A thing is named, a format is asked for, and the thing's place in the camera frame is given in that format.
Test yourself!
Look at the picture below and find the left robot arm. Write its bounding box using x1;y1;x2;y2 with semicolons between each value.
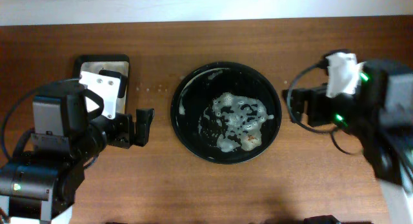
1;78;154;223

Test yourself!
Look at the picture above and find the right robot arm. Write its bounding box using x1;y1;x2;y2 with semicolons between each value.
283;59;412;223

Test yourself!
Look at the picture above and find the round black serving tray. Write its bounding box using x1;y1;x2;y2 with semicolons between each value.
170;62;282;165

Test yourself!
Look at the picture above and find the rectangular black soapy tray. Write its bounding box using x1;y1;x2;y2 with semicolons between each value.
72;54;130;111

